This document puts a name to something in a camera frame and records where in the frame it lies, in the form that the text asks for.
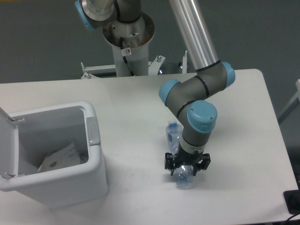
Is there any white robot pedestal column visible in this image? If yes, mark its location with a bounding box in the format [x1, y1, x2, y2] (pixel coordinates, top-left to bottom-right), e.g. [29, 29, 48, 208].
[103, 12, 155, 77]

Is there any white plastic trash can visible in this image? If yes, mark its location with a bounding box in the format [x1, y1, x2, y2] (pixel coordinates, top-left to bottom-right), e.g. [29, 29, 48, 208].
[0, 101, 108, 207]

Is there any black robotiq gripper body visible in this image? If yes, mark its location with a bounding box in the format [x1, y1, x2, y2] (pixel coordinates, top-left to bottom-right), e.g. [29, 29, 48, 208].
[175, 150, 203, 168]

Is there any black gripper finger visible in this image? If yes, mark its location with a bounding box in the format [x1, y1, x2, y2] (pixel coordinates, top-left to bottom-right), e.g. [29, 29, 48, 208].
[165, 152, 179, 175]
[192, 153, 211, 176]

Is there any black device at edge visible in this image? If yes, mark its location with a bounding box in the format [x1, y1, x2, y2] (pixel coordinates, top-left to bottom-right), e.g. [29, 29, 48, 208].
[283, 189, 300, 214]

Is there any clear plastic water bottle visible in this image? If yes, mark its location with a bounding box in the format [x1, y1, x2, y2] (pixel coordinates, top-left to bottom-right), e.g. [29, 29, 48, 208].
[165, 120, 193, 189]

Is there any white metal base frame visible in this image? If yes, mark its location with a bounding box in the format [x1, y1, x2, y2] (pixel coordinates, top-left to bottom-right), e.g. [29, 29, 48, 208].
[80, 50, 196, 80]

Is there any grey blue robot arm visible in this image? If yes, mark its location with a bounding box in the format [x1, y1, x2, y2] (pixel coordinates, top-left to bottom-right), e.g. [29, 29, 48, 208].
[75, 0, 235, 174]

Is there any black pedestal cable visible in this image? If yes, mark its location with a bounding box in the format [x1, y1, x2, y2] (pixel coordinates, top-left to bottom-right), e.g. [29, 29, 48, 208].
[120, 37, 136, 77]

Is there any white frame at right edge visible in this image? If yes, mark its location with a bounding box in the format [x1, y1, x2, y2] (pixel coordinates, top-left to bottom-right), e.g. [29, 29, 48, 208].
[277, 79, 300, 124]

